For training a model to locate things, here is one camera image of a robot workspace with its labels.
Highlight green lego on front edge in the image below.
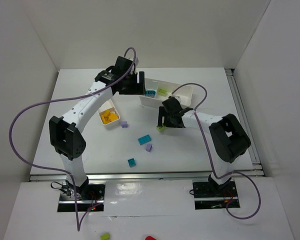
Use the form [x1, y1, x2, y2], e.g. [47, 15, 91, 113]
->
[100, 232, 111, 240]

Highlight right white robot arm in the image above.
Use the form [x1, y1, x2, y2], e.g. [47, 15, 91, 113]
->
[157, 97, 251, 188]

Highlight left white divided tray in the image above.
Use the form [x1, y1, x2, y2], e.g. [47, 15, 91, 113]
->
[97, 99, 121, 130]

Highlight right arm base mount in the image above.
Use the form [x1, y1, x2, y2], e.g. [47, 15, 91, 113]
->
[189, 179, 241, 210]

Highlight right white divided tray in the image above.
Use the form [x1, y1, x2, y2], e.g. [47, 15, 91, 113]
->
[139, 78, 193, 108]

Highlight green 2x4 lego brick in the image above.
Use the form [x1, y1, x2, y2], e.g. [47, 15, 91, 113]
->
[157, 88, 167, 93]

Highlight yellow round flower lego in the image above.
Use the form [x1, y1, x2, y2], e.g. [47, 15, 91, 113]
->
[101, 117, 111, 125]

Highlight small purple lego brick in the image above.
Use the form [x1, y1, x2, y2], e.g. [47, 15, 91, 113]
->
[121, 121, 128, 128]

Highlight turquoise round lego piece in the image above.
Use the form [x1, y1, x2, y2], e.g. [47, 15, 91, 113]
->
[144, 90, 156, 98]

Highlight red object on front edge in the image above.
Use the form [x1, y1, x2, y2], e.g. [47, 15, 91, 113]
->
[145, 235, 157, 240]

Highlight right side aluminium rail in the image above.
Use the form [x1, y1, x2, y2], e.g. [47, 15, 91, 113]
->
[224, 68, 265, 177]

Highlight green 2x2 lego brick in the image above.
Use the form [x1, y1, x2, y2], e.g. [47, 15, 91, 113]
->
[156, 125, 166, 133]
[157, 92, 167, 97]

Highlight turquoise 2x2 lego brick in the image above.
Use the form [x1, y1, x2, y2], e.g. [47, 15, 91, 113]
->
[127, 158, 137, 168]

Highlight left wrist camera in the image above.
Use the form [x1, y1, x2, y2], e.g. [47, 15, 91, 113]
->
[130, 57, 139, 75]

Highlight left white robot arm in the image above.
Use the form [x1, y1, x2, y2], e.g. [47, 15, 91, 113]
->
[48, 56, 145, 193]

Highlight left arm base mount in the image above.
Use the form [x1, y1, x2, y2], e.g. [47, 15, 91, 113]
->
[50, 181, 106, 213]

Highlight purple lego brick lower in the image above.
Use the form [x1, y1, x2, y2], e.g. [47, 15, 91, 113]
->
[145, 143, 153, 152]

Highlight aluminium rail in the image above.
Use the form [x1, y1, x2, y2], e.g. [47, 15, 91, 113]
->
[224, 68, 265, 177]
[29, 169, 216, 182]

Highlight orange 2x2 lego brick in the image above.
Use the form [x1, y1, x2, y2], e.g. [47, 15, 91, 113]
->
[102, 109, 111, 118]

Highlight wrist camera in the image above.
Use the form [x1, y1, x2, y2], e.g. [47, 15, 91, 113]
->
[130, 57, 139, 75]
[171, 95, 182, 103]

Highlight white divided tray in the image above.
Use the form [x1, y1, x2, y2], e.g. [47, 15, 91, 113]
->
[139, 78, 193, 108]
[97, 99, 121, 130]

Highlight blue 2x4 lego brick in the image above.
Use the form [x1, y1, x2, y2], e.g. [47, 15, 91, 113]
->
[137, 134, 152, 146]

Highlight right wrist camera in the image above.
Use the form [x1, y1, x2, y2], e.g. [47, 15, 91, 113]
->
[171, 95, 182, 103]

